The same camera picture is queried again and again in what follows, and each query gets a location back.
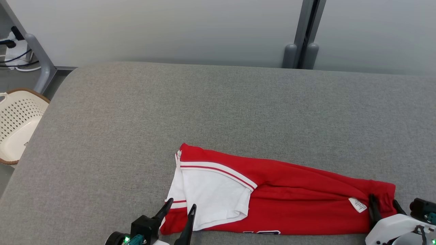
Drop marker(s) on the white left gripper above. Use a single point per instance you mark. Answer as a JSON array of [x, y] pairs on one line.
[[161, 243]]

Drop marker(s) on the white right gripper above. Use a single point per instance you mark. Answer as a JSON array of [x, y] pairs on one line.
[[391, 226]]

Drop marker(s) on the red and white jersey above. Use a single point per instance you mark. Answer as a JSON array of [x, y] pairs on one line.
[[299, 197]]

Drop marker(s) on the cream perforated laundry basket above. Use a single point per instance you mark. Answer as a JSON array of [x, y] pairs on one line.
[[17, 126]]

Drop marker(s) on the white power strip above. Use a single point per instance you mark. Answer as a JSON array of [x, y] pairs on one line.
[[18, 51]]

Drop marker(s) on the black power plug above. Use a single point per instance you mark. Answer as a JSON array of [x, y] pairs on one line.
[[17, 33]]

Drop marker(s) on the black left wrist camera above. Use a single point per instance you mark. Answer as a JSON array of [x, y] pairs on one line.
[[143, 226]]

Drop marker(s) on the grey cylindrical post foot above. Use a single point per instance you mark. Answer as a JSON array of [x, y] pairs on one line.
[[310, 56], [290, 56]]

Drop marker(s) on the grey partition post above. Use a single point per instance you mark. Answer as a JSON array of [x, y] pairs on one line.
[[306, 23]]

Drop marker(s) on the grey metal frame leg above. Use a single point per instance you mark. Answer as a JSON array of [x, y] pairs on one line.
[[41, 58]]

